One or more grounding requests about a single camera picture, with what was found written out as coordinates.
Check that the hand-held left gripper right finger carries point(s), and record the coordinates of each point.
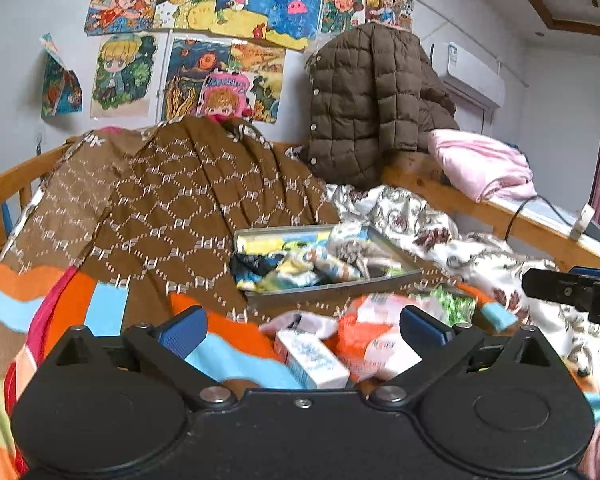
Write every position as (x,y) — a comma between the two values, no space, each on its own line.
(422,327)

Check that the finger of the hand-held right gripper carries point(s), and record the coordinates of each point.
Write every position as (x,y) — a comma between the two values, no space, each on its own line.
(552,286)
(597,273)

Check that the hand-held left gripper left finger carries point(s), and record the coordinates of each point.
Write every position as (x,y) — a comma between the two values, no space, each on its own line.
(182,332)

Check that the orange white plastic package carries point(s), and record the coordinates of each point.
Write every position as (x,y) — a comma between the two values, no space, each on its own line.
(380,340)

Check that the grey-beige cloth pouch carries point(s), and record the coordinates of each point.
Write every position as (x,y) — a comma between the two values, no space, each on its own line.
(365,257)

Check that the metal tray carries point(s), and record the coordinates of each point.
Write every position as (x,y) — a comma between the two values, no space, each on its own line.
(330,288)

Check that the small white tissue box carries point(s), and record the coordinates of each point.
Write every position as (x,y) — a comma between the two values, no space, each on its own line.
(312,360)

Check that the colourful-edged tissue pack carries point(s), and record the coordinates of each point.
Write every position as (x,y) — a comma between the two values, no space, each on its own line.
(325,266)

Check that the white printed tissue pack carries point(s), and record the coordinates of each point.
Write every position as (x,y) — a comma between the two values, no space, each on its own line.
(347,237)

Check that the green white snack packet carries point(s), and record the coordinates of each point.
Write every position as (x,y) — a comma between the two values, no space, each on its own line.
(452,307)

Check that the dark power adapter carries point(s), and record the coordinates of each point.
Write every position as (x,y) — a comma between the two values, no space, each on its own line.
(596,232)

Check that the white charger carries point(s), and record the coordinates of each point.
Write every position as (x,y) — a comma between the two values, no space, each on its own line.
(581,222)

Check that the orange plush toy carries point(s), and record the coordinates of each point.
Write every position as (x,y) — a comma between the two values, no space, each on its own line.
(580,375)

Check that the silver floral quilt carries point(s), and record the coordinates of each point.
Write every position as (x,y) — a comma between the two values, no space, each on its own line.
(480,260)

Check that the striped colourful blanket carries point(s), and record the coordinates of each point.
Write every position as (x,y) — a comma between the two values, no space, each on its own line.
(75,305)

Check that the pile of snack packets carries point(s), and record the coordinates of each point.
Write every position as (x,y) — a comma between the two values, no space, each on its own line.
(260,246)

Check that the pink white sock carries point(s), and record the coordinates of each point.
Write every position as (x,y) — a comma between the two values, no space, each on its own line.
(300,322)

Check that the brown patterned blanket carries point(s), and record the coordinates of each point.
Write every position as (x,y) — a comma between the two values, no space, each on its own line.
(180,210)

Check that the pink folded blanket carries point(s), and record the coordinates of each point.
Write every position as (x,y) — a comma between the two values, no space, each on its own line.
(480,165)

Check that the white air conditioner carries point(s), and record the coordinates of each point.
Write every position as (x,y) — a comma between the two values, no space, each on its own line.
(472,77)

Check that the brown puffer jacket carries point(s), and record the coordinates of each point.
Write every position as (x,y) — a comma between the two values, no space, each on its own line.
(370,110)

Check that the wooden bed frame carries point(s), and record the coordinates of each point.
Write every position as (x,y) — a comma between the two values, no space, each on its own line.
(480,212)

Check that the cluster of colourful wall drawings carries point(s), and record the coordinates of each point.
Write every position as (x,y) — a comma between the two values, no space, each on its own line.
(125,75)

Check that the peeling wall poster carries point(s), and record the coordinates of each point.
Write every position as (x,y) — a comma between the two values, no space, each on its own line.
(60,85)

